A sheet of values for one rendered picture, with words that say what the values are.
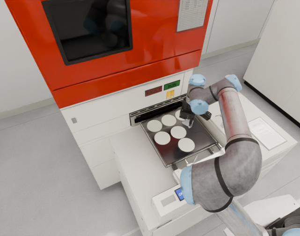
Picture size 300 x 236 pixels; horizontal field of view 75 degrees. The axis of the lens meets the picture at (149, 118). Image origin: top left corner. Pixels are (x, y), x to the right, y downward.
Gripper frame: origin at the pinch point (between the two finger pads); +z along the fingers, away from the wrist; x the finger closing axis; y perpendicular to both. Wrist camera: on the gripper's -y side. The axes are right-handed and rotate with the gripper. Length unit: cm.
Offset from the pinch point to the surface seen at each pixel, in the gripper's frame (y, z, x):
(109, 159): 53, 45, 19
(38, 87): 197, 66, -41
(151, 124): 25.0, 9.1, 1.3
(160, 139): 15.3, 9.2, 10.0
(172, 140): 8.2, 9.2, 7.3
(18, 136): 192, 97, 13
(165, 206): -1.8, 3.4, 47.4
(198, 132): -5.0, 9.4, -4.8
